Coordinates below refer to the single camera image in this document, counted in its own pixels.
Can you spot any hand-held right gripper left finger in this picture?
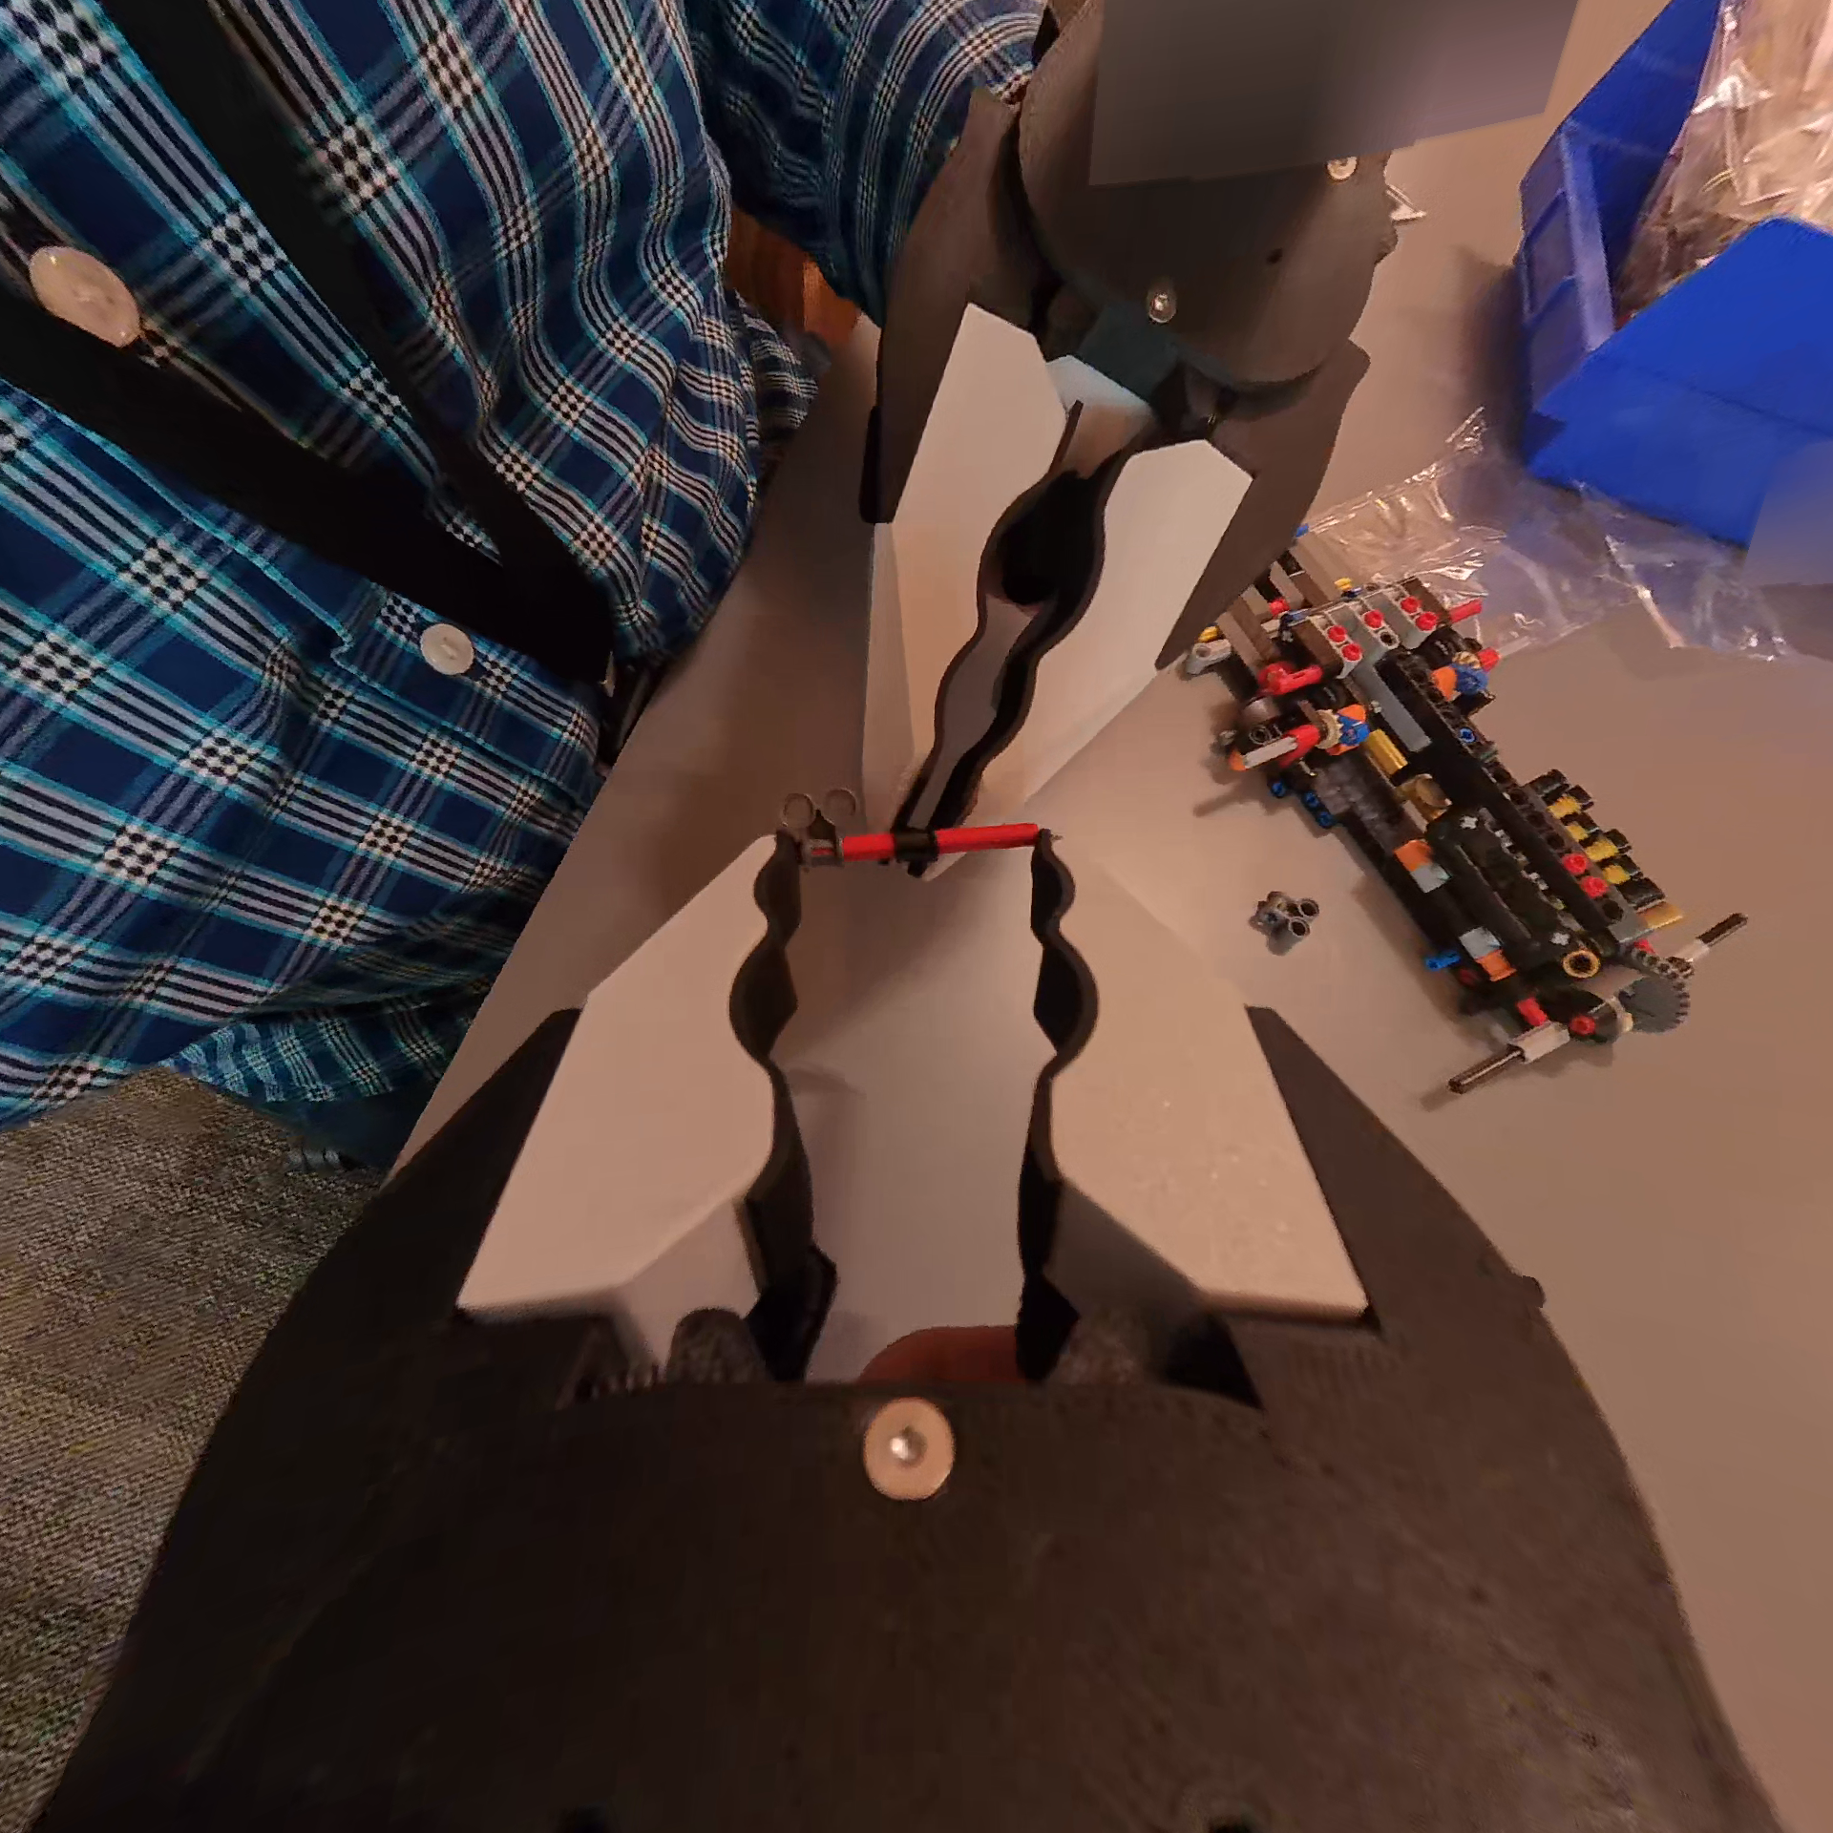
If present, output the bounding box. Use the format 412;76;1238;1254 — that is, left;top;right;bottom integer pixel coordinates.
456;832;840;1382

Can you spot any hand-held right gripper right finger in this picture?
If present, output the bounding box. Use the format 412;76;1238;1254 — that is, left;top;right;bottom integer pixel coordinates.
1010;832;1375;1382

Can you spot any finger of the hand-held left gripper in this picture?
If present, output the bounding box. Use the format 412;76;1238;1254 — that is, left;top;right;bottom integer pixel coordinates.
921;363;1251;882
863;302;1071;836

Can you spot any red axle with black connector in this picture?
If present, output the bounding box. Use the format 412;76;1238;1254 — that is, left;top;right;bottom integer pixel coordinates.
839;818;1054;872

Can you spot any multicoloured brick technic assembly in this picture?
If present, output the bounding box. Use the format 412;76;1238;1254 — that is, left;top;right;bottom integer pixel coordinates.
1189;550;1752;1098

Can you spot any clear plastic bag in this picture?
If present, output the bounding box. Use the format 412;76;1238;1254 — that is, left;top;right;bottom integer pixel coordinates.
1297;409;1833;668

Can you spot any small blue plastic bin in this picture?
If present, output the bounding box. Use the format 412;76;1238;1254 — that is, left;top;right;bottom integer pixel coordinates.
1520;0;1833;552

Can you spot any person in blue plaid shirt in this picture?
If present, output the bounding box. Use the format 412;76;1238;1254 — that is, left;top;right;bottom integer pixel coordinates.
0;0;1048;1133

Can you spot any black harness strap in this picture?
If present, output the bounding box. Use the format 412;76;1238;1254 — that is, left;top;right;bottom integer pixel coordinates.
0;0;625;688

